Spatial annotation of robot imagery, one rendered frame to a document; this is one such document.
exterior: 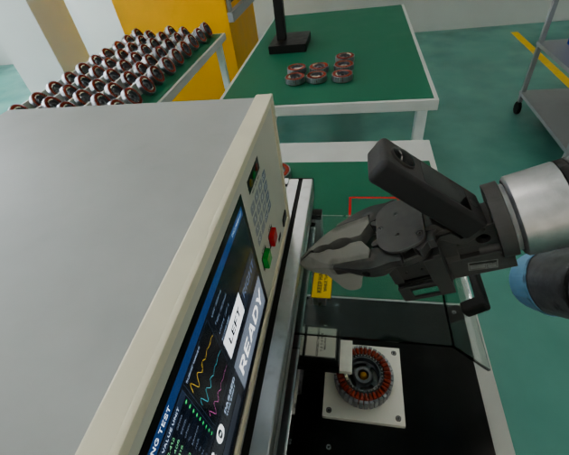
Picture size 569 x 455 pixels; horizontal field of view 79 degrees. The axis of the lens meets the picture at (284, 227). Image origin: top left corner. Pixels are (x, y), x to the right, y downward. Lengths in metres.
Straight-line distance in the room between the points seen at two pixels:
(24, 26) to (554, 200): 4.13
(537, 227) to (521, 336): 1.55
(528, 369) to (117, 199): 1.69
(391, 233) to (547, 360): 1.55
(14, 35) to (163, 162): 3.98
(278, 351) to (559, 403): 1.48
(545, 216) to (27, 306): 0.38
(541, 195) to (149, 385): 0.31
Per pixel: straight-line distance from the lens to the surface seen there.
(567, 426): 1.77
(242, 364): 0.36
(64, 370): 0.24
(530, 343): 1.88
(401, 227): 0.36
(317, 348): 0.64
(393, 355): 0.80
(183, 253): 0.25
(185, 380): 0.25
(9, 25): 4.31
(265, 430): 0.39
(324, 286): 0.53
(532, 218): 0.35
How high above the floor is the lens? 1.49
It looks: 43 degrees down
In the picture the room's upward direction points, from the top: 9 degrees counter-clockwise
